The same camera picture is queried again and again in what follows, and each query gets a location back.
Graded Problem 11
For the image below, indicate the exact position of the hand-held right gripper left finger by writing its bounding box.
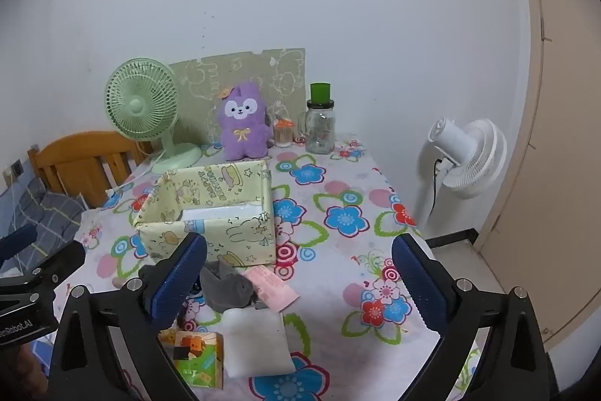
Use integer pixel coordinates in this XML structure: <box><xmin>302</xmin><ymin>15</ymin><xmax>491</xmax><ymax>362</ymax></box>
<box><xmin>51</xmin><ymin>233</ymin><xmax>208</xmax><ymax>401</ymax></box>

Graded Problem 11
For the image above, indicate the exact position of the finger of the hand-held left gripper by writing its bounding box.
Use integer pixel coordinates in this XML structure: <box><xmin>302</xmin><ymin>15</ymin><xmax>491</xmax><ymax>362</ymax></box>
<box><xmin>0</xmin><ymin>224</ymin><xmax>39</xmax><ymax>270</ymax></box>
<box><xmin>0</xmin><ymin>240</ymin><xmax>86</xmax><ymax>303</ymax></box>

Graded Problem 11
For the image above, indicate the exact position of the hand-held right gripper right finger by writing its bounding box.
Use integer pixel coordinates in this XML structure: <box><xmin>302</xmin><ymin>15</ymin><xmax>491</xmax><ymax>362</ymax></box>
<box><xmin>392</xmin><ymin>233</ymin><xmax>557</xmax><ymax>401</ymax></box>

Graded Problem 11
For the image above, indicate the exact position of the grey sock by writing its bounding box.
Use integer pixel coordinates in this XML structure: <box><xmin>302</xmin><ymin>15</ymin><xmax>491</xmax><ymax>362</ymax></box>
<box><xmin>201</xmin><ymin>260</ymin><xmax>257</xmax><ymax>313</ymax></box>

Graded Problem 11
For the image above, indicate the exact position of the yellow cartoon-print storage box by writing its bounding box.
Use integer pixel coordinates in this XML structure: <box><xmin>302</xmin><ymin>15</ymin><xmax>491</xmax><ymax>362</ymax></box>
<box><xmin>133</xmin><ymin>159</ymin><xmax>275</xmax><ymax>266</ymax></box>

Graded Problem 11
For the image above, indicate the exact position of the green tissue pack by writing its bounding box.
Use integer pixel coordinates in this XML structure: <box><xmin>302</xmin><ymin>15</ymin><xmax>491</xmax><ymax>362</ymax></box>
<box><xmin>160</xmin><ymin>330</ymin><xmax>225</xmax><ymax>390</ymax></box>

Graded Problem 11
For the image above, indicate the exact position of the pink packet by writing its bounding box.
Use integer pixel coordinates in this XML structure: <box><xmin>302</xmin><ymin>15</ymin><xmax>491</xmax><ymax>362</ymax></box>
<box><xmin>244</xmin><ymin>266</ymin><xmax>300</xmax><ymax>313</ymax></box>

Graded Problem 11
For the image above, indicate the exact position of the person's left hand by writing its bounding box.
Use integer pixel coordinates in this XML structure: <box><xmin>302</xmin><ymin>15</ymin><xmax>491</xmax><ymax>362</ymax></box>
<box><xmin>18</xmin><ymin>337</ymin><xmax>51</xmax><ymax>399</ymax></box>

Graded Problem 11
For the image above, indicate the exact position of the grey plaid bedding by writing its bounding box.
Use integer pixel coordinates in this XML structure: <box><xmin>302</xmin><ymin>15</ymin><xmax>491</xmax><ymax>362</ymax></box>
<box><xmin>0</xmin><ymin>178</ymin><xmax>88</xmax><ymax>275</ymax></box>

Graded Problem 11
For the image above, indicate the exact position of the wooden chair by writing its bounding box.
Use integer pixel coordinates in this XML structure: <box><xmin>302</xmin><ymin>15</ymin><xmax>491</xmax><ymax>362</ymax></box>
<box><xmin>27</xmin><ymin>131</ymin><xmax>156</xmax><ymax>209</ymax></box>

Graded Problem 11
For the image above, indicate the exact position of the white standing fan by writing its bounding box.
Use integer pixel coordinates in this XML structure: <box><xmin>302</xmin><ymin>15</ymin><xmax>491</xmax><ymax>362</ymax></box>
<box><xmin>415</xmin><ymin>118</ymin><xmax>508</xmax><ymax>233</ymax></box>

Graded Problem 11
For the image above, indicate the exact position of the purple plush toy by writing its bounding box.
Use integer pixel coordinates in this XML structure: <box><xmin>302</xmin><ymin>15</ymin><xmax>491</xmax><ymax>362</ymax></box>
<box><xmin>217</xmin><ymin>82</ymin><xmax>273</xmax><ymax>161</ymax></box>

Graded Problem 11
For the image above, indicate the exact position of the green desk fan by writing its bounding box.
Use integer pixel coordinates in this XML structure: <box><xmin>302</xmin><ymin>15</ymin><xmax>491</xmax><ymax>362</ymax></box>
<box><xmin>104</xmin><ymin>58</ymin><xmax>202</xmax><ymax>171</ymax></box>

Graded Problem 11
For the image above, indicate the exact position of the glass mug jar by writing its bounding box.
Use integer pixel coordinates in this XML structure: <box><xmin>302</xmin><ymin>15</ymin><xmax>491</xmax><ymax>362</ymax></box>
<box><xmin>298</xmin><ymin>99</ymin><xmax>336</xmax><ymax>155</ymax></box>

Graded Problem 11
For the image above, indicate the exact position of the small jar with orange lid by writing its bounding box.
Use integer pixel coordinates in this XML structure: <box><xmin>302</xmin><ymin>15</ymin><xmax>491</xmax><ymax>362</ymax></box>
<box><xmin>273</xmin><ymin>119</ymin><xmax>296</xmax><ymax>148</ymax></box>

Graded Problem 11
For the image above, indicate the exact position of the beige door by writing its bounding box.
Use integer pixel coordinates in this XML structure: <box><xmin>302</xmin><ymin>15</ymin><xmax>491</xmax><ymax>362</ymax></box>
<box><xmin>474</xmin><ymin>0</ymin><xmax>601</xmax><ymax>355</ymax></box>

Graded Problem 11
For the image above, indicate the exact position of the green cartoon-print board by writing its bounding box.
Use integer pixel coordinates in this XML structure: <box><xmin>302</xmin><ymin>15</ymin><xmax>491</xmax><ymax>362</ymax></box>
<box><xmin>168</xmin><ymin>48</ymin><xmax>306</xmax><ymax>145</ymax></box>

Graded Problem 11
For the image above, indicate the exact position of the white fan cable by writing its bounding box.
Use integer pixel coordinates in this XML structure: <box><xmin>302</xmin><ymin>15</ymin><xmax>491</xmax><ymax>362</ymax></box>
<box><xmin>107</xmin><ymin>150</ymin><xmax>165</xmax><ymax>198</ymax></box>

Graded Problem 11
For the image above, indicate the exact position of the black fan cable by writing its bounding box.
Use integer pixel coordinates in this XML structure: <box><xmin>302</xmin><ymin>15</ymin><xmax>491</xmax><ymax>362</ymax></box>
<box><xmin>431</xmin><ymin>157</ymin><xmax>445</xmax><ymax>216</ymax></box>

